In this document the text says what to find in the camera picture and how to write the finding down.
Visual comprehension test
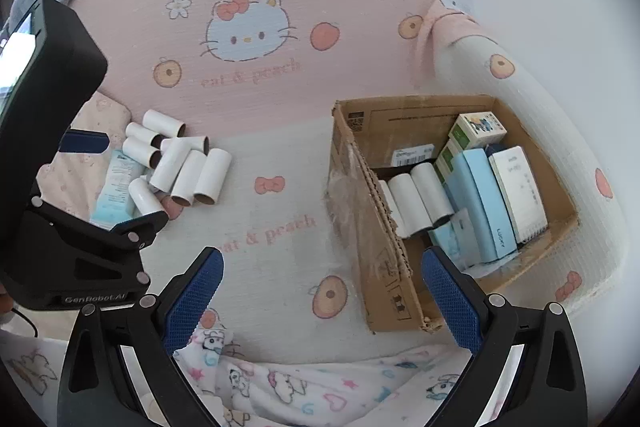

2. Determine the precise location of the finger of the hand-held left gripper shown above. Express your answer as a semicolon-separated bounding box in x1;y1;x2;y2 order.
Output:
102;208;169;254
57;130;110;155

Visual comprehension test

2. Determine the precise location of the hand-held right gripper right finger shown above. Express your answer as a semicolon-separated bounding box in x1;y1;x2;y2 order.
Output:
421;246;588;427

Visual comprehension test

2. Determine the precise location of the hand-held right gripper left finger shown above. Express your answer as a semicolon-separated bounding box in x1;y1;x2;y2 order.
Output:
57;247;226;427

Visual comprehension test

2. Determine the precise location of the brown cardboard box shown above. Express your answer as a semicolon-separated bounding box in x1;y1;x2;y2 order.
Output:
327;94;581;334

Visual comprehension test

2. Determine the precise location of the light blue packet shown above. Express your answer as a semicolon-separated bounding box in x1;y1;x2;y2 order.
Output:
427;207;481;270

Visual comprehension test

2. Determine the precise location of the light blue long box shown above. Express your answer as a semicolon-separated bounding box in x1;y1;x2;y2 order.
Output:
444;148;518;264

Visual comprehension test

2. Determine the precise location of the white glossy paper tube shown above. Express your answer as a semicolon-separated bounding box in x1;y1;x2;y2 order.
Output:
377;179;406;235
389;173;431;238
410;161;456;228

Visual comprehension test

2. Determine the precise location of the white spiral notebook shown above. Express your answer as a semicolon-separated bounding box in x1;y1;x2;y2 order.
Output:
487;146;548;248

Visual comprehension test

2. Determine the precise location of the white green plain box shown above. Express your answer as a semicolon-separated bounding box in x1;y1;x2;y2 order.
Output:
433;139;466;182

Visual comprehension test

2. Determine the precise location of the white shipping label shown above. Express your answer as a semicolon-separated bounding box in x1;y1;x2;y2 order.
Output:
391;145;435;168

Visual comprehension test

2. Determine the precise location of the white green cartoon box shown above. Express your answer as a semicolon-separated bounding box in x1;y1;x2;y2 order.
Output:
447;112;507;151

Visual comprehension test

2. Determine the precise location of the pink white printed blanket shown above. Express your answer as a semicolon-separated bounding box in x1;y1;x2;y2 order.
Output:
30;0;628;360

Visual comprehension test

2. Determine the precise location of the black cable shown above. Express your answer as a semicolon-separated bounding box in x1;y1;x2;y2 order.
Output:
9;306;40;339

